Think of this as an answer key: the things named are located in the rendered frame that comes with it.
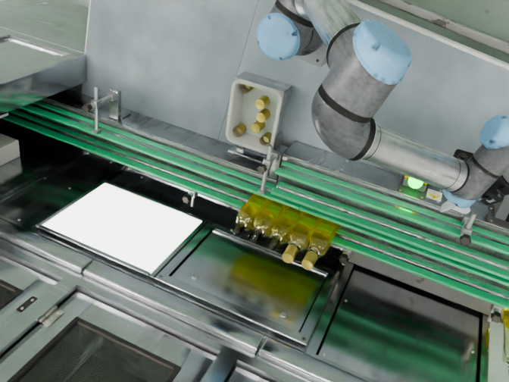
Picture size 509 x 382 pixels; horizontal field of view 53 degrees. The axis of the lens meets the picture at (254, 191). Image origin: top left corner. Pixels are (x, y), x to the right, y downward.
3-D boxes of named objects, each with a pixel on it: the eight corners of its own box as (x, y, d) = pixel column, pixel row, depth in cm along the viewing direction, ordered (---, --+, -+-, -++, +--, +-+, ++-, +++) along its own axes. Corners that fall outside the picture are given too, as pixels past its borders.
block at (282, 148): (274, 167, 172) (266, 176, 166) (279, 143, 167) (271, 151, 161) (284, 171, 171) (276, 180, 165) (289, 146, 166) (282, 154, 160)
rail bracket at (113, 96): (120, 114, 192) (80, 135, 174) (120, 72, 184) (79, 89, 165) (130, 118, 191) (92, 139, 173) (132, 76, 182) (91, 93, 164)
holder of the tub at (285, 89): (234, 144, 182) (224, 152, 176) (245, 70, 168) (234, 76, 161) (277, 159, 177) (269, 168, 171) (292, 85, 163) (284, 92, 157)
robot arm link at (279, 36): (262, 39, 140) (243, 46, 129) (286, -6, 133) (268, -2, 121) (298, 63, 139) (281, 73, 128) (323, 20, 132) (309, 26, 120)
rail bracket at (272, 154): (266, 181, 167) (251, 198, 157) (274, 136, 158) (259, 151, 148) (274, 184, 166) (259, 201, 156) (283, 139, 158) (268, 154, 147)
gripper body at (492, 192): (484, 207, 129) (523, 196, 118) (458, 188, 128) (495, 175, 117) (492, 183, 132) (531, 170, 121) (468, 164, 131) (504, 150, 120)
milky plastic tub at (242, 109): (235, 131, 179) (223, 140, 172) (243, 70, 167) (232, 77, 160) (279, 146, 174) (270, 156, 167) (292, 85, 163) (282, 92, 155)
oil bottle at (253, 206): (259, 197, 172) (232, 228, 154) (261, 183, 169) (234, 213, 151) (274, 202, 170) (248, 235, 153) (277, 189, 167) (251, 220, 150)
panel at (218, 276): (104, 186, 185) (34, 233, 157) (104, 179, 183) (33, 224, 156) (338, 278, 161) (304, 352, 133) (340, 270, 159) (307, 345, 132)
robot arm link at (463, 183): (295, 155, 96) (477, 220, 115) (326, 110, 90) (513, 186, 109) (284, 122, 104) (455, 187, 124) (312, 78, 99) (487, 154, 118)
